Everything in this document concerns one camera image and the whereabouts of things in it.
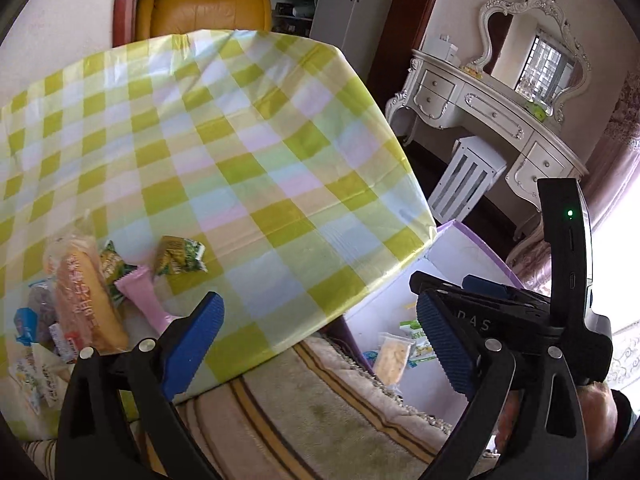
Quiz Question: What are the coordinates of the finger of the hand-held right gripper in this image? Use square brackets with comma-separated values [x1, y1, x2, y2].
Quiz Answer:
[462, 274, 551, 312]
[409, 271, 501, 311]

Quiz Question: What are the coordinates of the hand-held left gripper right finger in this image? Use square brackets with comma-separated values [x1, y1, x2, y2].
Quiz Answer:
[416, 292, 590, 480]

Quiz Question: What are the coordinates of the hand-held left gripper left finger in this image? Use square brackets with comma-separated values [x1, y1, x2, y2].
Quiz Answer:
[56, 291, 225, 480]

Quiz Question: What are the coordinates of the purple and white cardboard box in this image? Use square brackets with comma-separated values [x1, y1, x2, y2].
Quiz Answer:
[342, 220, 526, 431]

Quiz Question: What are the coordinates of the pink snack packet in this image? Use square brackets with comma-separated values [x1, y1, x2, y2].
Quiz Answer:
[115, 266, 181, 336]

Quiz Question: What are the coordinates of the green and gold snack packet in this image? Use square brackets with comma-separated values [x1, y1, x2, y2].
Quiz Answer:
[98, 241, 137, 306]
[155, 236, 208, 277]

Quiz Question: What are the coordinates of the orange bread packet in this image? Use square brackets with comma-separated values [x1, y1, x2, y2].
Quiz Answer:
[47, 232, 130, 356]

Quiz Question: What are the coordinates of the white and red snack packet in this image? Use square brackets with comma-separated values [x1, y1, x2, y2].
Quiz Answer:
[47, 322, 81, 363]

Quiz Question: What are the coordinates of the dark purple snack packet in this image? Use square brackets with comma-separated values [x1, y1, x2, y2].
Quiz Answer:
[27, 282, 58, 343]

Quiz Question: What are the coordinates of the white and yellow snack packet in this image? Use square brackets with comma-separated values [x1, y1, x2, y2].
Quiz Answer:
[7, 345, 73, 416]

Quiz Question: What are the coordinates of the blue snack packet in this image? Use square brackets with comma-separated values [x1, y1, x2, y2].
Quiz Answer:
[14, 307, 41, 345]

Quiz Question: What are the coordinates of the person's right hand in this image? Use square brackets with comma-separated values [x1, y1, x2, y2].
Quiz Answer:
[577, 381, 632, 463]

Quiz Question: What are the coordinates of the green and white snack packet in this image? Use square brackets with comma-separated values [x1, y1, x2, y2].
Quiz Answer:
[400, 320, 441, 366]

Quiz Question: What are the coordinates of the pink lace bedspread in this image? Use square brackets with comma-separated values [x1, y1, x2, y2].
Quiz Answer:
[505, 230, 556, 293]

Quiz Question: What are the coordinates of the clear packet of yellow crackers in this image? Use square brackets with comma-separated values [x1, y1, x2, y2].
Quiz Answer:
[372, 332, 416, 388]

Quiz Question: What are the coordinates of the white slatted stool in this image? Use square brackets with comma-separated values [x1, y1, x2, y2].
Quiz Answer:
[427, 136, 508, 223]

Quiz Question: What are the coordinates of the pink curtain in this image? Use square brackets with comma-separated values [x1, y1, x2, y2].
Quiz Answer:
[582, 75, 640, 261]

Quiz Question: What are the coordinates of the striped beige fringed blanket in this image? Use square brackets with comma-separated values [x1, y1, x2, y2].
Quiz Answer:
[25, 335, 471, 480]

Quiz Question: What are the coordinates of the white ornate dressing table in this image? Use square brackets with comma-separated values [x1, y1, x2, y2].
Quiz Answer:
[385, 49, 591, 211]

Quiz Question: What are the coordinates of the ornate white framed mirror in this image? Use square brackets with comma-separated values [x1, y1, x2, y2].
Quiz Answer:
[472, 0, 592, 123]

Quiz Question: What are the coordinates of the green checkered tablecloth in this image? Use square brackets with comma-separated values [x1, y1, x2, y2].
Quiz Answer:
[0, 27, 438, 423]

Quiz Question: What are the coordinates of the small white box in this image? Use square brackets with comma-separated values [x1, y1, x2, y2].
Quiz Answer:
[426, 34, 461, 67]

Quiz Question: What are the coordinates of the white wardrobe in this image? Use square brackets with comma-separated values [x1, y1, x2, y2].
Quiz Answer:
[310, 0, 407, 80]

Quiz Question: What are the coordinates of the yellow leather armchair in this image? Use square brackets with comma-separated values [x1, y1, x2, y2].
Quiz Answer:
[135, 0, 273, 43]

